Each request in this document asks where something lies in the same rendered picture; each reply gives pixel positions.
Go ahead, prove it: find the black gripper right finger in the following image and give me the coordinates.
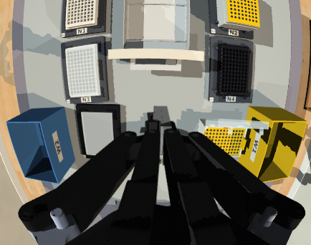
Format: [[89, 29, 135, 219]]
[[161, 106, 305, 245]]

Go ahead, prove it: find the black assay plate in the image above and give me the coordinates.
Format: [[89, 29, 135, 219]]
[[216, 44, 249, 97]]

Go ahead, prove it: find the blue open-top bin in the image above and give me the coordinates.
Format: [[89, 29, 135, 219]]
[[6, 107, 75, 184]]

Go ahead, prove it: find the yellow open-top bin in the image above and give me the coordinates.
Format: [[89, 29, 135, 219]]
[[238, 106, 307, 182]]

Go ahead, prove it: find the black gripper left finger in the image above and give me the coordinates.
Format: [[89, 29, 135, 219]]
[[18, 106, 162, 245]]

